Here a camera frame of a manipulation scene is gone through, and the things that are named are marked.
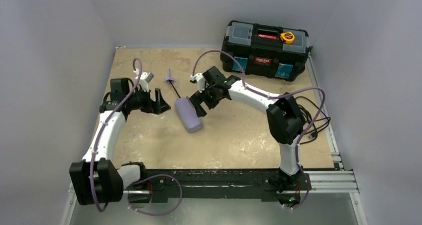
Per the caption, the lavender umbrella case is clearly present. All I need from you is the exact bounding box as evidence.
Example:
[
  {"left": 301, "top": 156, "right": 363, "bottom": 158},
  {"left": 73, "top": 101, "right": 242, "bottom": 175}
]
[{"left": 175, "top": 98, "right": 203, "bottom": 132}]

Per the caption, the lavender folding umbrella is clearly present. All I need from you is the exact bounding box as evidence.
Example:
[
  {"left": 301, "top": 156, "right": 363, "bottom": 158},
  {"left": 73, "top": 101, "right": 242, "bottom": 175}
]
[{"left": 165, "top": 69, "right": 181, "bottom": 99}]

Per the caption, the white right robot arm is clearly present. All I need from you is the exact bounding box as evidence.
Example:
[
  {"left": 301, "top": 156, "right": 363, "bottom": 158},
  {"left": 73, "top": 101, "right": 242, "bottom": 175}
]
[{"left": 190, "top": 66, "right": 305, "bottom": 176}]

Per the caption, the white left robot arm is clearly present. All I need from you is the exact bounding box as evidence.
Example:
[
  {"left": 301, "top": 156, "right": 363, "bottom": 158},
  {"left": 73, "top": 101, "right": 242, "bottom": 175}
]
[{"left": 69, "top": 78, "right": 171, "bottom": 205}]

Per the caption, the black plastic toolbox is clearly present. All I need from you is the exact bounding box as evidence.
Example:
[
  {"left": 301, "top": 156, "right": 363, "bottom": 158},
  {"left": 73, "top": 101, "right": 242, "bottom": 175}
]
[{"left": 220, "top": 20, "right": 310, "bottom": 82}]

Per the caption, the yellow tape measure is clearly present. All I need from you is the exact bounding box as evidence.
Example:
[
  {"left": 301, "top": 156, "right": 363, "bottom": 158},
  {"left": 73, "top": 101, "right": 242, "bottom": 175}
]
[{"left": 280, "top": 32, "right": 295, "bottom": 44}]

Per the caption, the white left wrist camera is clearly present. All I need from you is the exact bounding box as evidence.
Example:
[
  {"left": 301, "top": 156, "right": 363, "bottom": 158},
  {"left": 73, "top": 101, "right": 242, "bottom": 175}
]
[{"left": 135, "top": 71, "right": 154, "bottom": 92}]

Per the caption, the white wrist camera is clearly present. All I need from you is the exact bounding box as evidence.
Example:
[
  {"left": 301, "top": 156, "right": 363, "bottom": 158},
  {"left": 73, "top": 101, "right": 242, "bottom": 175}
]
[
  {"left": 135, "top": 71, "right": 154, "bottom": 92},
  {"left": 190, "top": 73, "right": 206, "bottom": 85}
]

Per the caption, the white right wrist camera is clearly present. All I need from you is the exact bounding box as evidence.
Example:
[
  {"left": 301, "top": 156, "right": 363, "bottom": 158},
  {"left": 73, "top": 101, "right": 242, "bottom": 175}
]
[{"left": 190, "top": 73, "right": 206, "bottom": 85}]

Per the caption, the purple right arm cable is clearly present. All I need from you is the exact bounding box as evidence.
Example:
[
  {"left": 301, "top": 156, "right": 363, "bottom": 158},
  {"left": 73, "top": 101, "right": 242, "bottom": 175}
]
[{"left": 192, "top": 50, "right": 326, "bottom": 211}]

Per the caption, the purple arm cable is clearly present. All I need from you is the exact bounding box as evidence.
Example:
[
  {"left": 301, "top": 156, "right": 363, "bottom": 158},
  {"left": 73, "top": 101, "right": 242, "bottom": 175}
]
[
  {"left": 192, "top": 50, "right": 326, "bottom": 211},
  {"left": 90, "top": 58, "right": 183, "bottom": 217}
]

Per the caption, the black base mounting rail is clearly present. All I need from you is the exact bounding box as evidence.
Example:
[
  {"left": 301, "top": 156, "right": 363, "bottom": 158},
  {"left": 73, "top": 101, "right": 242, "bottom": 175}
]
[{"left": 128, "top": 168, "right": 312, "bottom": 205}]

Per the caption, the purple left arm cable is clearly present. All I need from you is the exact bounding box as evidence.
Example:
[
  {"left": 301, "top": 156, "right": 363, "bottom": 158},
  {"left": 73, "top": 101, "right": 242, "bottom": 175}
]
[{"left": 90, "top": 58, "right": 183, "bottom": 217}]

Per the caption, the black USB cable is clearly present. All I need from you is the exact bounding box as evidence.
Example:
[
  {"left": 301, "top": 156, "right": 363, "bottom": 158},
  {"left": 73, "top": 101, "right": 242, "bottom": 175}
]
[{"left": 294, "top": 96, "right": 331, "bottom": 146}]

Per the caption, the aluminium frame rail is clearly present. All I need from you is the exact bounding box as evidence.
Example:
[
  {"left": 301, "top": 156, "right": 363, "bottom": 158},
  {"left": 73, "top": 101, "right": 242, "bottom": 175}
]
[{"left": 72, "top": 58, "right": 357, "bottom": 212}]

